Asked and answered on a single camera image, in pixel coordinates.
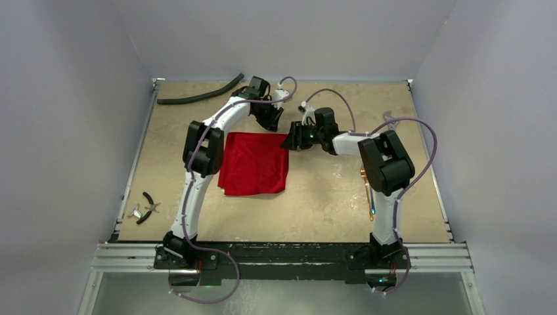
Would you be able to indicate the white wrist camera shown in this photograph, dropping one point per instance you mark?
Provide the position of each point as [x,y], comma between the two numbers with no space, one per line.
[307,113]
[279,96]

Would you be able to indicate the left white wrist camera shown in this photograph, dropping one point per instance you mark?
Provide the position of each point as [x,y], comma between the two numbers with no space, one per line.
[279,96]

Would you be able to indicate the blue utensil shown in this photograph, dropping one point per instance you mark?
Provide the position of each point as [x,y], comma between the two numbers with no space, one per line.
[372,205]

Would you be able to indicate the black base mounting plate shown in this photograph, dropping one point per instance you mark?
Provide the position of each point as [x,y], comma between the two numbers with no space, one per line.
[351,263]

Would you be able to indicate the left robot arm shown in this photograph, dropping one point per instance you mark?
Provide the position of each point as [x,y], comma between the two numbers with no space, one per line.
[203,154]

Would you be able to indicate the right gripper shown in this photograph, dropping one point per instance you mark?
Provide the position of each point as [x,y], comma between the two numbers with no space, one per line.
[297,136]

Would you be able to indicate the red cloth napkin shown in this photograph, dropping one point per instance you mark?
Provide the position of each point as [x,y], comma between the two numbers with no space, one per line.
[254,163]

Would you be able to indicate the black handled pliers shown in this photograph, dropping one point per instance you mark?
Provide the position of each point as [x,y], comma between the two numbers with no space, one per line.
[149,208]

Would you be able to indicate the gold fork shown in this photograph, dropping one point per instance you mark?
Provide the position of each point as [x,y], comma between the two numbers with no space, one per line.
[367,187]

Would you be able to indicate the adjustable wrench orange handle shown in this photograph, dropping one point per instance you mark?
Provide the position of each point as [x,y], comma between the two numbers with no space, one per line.
[392,123]

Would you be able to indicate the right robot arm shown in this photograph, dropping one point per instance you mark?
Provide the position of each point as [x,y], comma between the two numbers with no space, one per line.
[387,165]

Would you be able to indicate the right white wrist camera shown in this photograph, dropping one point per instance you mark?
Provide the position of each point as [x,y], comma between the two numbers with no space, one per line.
[307,113]

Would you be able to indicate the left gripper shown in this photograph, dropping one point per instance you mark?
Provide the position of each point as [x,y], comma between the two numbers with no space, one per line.
[271,124]

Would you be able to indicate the aluminium frame rail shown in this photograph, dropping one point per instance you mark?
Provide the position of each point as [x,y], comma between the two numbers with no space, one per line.
[324,200]

